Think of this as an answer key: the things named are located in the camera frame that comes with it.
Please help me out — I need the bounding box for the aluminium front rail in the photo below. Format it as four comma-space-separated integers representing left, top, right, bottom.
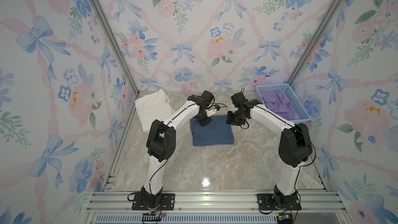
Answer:
81, 190, 352, 224

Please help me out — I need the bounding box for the right aluminium corner post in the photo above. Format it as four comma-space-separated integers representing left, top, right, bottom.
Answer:
287, 0, 344, 86

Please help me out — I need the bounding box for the light blue plastic basket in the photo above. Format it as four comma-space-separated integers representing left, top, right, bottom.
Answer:
256, 84, 311, 124

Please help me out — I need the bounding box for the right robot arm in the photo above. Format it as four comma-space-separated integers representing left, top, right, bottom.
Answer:
227, 92, 314, 214

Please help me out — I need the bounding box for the blue t-shirt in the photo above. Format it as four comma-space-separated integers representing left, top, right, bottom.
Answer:
190, 115, 235, 146

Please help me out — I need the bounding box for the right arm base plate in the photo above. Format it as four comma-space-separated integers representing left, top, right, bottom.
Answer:
256, 193, 302, 211

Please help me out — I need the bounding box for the left aluminium corner post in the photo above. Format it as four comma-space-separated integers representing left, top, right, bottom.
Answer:
89, 0, 139, 97

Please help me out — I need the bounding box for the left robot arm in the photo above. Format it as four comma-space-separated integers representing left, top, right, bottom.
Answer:
141, 90, 215, 209

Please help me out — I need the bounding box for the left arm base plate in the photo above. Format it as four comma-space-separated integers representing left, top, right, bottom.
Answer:
127, 192, 176, 211

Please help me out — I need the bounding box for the white t-shirt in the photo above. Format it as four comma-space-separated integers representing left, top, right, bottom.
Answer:
135, 89, 175, 133

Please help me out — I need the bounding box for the small green circuit board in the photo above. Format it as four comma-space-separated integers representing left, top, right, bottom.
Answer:
276, 213, 294, 224

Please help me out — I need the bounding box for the aluminium corner post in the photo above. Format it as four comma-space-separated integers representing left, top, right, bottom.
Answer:
89, 0, 139, 97
287, 0, 344, 86

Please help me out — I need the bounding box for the purple t-shirt in basket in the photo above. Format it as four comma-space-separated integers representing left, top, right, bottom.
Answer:
260, 91, 295, 121

